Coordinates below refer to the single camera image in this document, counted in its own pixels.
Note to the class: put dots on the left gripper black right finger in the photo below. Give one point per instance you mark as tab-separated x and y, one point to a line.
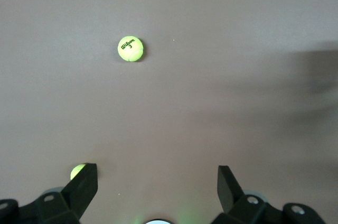
229	192

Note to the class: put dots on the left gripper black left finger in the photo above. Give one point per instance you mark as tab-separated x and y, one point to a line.
82	189

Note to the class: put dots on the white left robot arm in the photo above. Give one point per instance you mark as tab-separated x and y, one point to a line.
158	222

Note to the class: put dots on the yellow tennis ball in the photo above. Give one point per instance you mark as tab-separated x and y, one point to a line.
76	172
130	48

